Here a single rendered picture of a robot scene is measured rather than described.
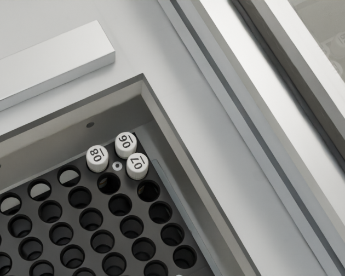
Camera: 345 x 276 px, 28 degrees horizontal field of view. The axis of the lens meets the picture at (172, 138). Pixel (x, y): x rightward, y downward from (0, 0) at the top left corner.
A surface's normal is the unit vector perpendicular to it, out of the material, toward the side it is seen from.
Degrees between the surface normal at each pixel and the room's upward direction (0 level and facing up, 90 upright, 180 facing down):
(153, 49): 0
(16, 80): 0
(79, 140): 90
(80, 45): 0
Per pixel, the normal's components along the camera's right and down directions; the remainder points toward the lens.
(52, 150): 0.48, 0.82
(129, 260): 0.07, -0.39
